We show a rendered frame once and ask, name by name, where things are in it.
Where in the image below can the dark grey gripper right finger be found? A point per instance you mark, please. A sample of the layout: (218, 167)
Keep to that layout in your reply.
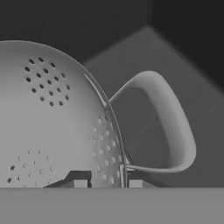
(137, 180)

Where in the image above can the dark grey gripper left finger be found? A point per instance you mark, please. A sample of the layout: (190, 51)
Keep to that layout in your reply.
(78, 178)

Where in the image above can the grey metal colander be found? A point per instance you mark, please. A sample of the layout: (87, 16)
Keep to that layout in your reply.
(52, 125)

